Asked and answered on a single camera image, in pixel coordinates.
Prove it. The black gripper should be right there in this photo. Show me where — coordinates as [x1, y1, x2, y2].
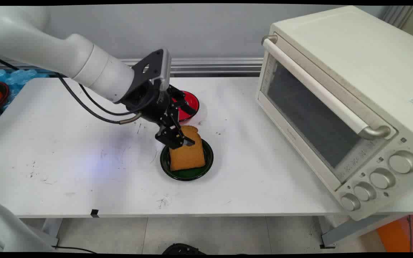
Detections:
[122, 80, 197, 150]

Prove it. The cream toaster oven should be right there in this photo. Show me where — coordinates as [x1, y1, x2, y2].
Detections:
[256, 5, 413, 221]

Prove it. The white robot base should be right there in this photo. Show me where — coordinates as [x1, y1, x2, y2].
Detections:
[0, 201, 59, 253]

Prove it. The red round plate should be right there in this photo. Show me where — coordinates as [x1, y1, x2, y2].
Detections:
[172, 90, 200, 122]

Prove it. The brown toast slice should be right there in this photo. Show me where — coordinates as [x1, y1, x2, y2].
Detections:
[169, 125, 206, 172]

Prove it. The dark green round plate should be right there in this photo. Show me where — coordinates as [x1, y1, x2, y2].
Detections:
[160, 138, 214, 181]

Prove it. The black object on floor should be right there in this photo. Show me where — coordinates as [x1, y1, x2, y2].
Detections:
[161, 243, 207, 255]

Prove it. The blue bubble wrap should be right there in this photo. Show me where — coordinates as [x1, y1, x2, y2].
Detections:
[0, 69, 51, 130]

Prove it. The round silver oven knob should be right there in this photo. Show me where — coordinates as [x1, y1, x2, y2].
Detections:
[388, 151, 413, 175]
[353, 182, 377, 202]
[369, 168, 396, 190]
[340, 193, 361, 212]

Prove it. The grey metal table leg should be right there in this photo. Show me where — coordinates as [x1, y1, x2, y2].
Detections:
[320, 214, 390, 248]

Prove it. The orange box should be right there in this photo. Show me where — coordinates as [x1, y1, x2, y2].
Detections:
[376, 219, 412, 253]

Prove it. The wrist camera with black bracket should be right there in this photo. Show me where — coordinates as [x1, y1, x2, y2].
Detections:
[133, 49, 172, 92]

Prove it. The aluminium profile rail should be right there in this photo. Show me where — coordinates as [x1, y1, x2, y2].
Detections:
[0, 57, 264, 78]

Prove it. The short black robot cable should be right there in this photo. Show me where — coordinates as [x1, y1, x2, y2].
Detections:
[79, 83, 139, 116]

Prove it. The long black robot cable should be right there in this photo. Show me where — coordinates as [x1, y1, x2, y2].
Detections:
[0, 53, 143, 125]

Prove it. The black floor cable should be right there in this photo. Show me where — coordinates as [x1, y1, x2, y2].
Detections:
[53, 245, 98, 254]

